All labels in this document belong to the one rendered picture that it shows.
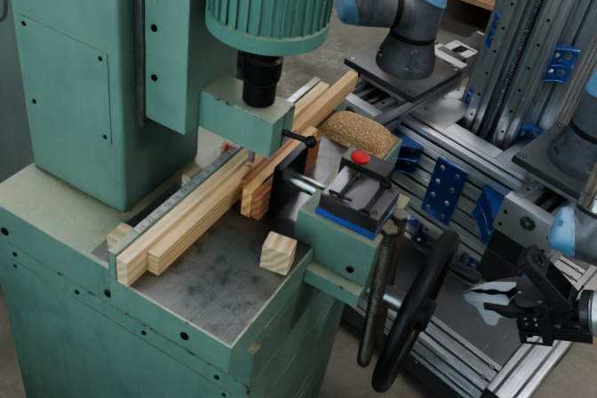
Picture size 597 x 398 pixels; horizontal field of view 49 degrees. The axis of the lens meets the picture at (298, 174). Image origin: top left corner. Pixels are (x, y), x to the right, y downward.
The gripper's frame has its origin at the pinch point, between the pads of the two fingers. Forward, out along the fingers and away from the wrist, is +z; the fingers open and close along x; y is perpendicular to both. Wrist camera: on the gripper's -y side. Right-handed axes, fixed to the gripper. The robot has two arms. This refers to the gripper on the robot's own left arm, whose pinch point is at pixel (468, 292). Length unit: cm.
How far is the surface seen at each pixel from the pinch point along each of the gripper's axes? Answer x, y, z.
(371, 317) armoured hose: -13.8, -4.4, 11.6
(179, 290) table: -37, -27, 25
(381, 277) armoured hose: -14.3, -13.5, 6.8
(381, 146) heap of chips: 11.8, -23.7, 15.7
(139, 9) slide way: -19, -63, 29
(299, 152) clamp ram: -9.4, -34.0, 17.8
